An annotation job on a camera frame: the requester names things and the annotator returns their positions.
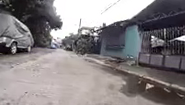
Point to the grey concrete road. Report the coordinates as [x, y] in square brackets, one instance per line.
[60, 85]

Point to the house with metal grille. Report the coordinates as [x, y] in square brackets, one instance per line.
[172, 37]

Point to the water puddle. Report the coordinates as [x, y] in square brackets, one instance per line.
[156, 92]

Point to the utility pole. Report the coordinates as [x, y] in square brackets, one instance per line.
[79, 25]

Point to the teal walled building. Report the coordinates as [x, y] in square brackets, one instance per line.
[122, 41]

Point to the large dark green trees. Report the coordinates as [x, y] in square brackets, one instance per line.
[29, 4]

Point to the car under grey cover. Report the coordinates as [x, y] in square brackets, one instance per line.
[5, 32]

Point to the green bushes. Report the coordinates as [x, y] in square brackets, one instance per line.
[84, 44]

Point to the distant building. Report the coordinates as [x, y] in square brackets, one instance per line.
[85, 30]

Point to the raised concrete sidewalk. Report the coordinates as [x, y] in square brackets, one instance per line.
[164, 77]

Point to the blue vehicle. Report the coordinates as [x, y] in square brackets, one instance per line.
[53, 45]

